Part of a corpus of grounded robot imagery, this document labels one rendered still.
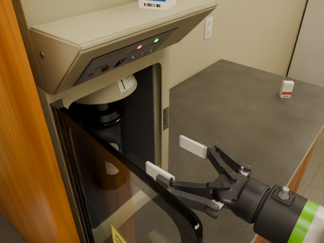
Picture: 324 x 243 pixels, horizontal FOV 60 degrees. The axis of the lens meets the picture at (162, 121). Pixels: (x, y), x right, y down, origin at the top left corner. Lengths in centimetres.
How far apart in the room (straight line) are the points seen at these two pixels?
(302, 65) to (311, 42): 26
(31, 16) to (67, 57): 9
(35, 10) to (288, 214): 47
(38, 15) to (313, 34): 321
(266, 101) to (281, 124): 19
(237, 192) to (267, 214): 7
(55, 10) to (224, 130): 87
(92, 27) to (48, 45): 6
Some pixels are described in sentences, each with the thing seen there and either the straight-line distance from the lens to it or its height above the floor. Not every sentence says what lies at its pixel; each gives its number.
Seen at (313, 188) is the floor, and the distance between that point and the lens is 247.
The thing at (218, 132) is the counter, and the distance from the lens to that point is 116.
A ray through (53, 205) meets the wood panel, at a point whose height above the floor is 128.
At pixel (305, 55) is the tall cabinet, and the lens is 355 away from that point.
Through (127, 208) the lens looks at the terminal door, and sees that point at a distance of 40.
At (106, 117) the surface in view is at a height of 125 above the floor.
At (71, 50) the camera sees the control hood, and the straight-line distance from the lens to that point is 37.
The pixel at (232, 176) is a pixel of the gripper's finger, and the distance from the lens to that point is 55.
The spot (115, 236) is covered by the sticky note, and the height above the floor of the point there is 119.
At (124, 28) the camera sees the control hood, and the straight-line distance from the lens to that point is 40.
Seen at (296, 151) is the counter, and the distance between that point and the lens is 116.
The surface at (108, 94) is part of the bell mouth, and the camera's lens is 61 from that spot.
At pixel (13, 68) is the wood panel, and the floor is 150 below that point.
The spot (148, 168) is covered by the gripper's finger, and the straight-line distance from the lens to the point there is 57.
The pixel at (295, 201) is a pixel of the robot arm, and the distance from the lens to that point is 51.
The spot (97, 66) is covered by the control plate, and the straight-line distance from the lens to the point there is 44.
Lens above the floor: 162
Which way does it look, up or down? 35 degrees down
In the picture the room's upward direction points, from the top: straight up
